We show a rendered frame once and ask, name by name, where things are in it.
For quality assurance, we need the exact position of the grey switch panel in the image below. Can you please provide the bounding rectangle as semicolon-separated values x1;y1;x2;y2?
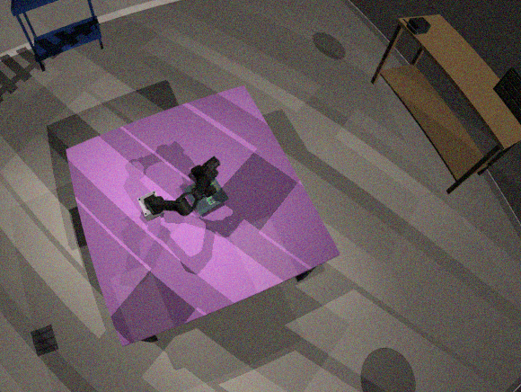
184;177;229;216

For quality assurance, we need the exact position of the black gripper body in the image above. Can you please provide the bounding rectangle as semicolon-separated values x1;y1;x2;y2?
190;165;216;198

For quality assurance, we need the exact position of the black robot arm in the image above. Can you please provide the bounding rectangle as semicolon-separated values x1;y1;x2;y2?
144;156;221;216

